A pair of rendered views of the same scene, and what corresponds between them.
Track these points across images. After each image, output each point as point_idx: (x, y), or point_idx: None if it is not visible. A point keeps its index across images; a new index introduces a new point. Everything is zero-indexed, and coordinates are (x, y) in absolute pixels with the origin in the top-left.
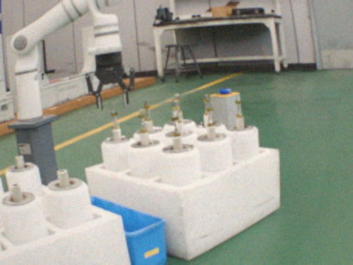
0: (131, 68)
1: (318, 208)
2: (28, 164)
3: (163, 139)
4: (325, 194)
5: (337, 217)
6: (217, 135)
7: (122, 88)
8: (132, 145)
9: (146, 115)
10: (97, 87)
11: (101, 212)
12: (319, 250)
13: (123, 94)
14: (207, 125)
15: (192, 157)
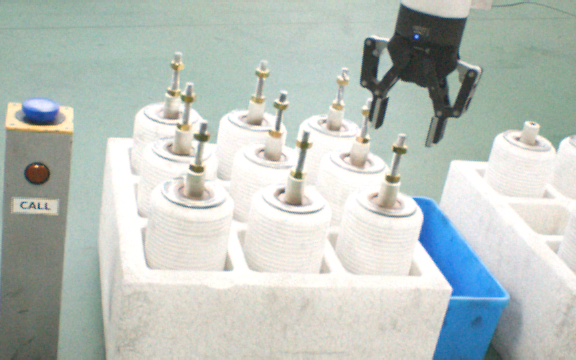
0: (378, 36)
1: (73, 204)
2: None
3: (305, 165)
4: None
5: (94, 182)
6: (241, 119)
7: (391, 85)
8: (380, 166)
9: (303, 162)
10: (448, 90)
11: (472, 172)
12: None
13: (387, 98)
14: (264, 99)
15: None
